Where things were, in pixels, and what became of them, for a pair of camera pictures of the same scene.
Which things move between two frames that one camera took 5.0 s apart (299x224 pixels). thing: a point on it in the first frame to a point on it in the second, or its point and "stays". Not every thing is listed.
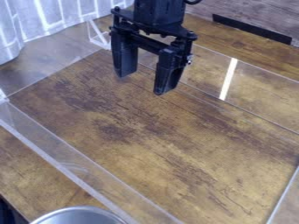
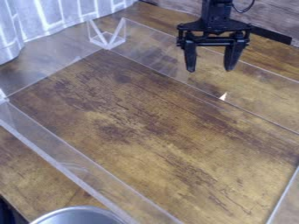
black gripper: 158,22 to 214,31
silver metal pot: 80,215 stays
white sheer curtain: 27,19 stays
